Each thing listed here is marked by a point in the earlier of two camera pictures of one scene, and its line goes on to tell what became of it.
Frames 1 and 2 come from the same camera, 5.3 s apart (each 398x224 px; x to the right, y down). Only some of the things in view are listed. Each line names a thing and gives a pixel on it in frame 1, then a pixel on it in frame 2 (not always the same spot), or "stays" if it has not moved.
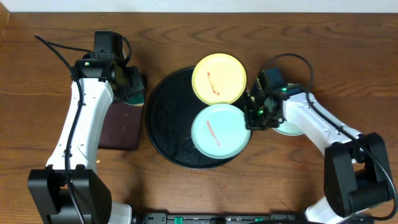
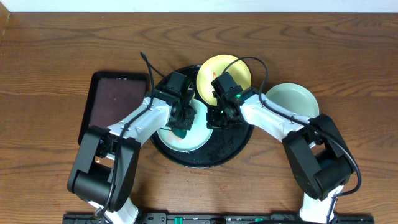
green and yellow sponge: [135, 100] → [181, 133]
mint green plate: [219, 131] → [197, 137]
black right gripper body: [257, 119] → [217, 119]
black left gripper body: [134, 86] → [186, 118]
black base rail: [222, 218] stays
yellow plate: [219, 79] stays
